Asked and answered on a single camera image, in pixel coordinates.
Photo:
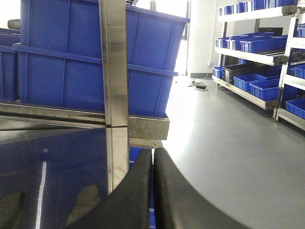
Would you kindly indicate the blue plastic bin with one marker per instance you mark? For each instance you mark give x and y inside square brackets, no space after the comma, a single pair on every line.
[60,56]
[8,65]

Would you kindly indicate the inner right brake pad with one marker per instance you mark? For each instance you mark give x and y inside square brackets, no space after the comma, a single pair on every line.
[87,200]

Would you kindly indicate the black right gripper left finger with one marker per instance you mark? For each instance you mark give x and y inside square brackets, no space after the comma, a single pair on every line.
[127,207]

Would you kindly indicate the right blue plastic bin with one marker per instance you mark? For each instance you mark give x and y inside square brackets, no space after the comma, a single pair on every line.
[60,56]

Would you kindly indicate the stainless steel rack frame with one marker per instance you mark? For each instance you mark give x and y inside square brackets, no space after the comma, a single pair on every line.
[123,130]

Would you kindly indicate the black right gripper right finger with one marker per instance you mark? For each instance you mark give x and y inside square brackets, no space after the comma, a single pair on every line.
[178,205]

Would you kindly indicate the left blue plastic bin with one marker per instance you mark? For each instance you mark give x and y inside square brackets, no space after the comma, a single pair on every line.
[8,65]

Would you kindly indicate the steel shelving with blue bins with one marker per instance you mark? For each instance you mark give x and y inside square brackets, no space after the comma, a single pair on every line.
[267,70]

